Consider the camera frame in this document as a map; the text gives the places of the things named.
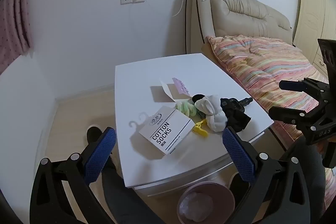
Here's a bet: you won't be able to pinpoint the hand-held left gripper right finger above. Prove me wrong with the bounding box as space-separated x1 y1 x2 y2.
222 126 311 224

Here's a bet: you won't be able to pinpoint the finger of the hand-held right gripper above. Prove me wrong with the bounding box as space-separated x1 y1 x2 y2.
268 106 319 132
279 78 330 104

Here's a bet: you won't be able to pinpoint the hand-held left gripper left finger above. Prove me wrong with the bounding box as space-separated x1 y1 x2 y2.
29 127 117 224

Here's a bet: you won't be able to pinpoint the pink waste bin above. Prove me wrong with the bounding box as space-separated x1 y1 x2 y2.
177 181 236 224

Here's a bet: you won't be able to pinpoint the yellow clothes peg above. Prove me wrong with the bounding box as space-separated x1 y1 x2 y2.
192 120 209 137

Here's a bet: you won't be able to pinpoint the white socks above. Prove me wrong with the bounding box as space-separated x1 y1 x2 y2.
194 94 228 132

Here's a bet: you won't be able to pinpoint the green hair scrunchie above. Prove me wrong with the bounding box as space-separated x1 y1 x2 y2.
175 101 198 117

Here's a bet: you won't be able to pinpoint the black hair tie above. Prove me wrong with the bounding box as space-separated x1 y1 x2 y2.
192 94 207 105

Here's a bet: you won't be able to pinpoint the white cardboard sock box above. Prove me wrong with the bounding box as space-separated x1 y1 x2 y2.
138 106 195 155

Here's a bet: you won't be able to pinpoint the white and pink card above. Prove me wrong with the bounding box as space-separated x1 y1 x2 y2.
159 77 193 103

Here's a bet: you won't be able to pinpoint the black shoe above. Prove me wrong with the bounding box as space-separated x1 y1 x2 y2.
228 172 250 199
86 124 106 145

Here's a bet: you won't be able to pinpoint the striped pink quilt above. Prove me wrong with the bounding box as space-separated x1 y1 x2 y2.
206 35 336 211

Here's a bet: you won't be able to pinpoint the person's left leg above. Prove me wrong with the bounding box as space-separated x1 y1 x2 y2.
101 153 163 224

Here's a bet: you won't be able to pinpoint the clear plastic bin liner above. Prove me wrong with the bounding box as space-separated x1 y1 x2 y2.
181 192 214 222

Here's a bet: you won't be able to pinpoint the cream wardrobe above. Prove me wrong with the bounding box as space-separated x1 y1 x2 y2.
293 0 336 77

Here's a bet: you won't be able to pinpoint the white bedside table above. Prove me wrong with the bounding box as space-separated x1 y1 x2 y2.
115 53 275 197

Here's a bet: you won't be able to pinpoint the tan mattress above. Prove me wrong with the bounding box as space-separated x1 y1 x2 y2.
202 43 219 63

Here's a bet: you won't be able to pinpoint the beige padded headboard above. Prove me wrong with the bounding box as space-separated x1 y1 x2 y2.
187 0 293 56

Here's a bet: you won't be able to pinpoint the pink curtain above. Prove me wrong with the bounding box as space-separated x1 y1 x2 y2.
0 0 33 75

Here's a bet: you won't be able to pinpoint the white charging cable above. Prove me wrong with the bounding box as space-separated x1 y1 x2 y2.
139 0 210 18

